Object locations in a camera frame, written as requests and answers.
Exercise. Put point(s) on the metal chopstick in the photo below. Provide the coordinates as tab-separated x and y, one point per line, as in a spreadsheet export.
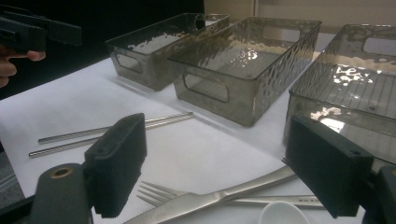
71	135
62	149

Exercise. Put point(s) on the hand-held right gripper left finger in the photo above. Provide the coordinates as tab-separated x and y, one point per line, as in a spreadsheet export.
118	161

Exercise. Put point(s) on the metal fork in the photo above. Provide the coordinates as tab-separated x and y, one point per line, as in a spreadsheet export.
155	193

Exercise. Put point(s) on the smoky clear plastic bin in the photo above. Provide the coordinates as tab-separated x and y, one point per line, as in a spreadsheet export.
149	70
246	102
351	84

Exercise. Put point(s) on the metal table knife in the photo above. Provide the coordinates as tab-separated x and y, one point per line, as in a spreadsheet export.
218	196

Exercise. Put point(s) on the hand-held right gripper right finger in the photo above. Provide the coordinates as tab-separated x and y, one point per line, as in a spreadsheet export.
327	168

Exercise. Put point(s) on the white ceramic spoon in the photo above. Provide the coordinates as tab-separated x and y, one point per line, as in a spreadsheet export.
281	214

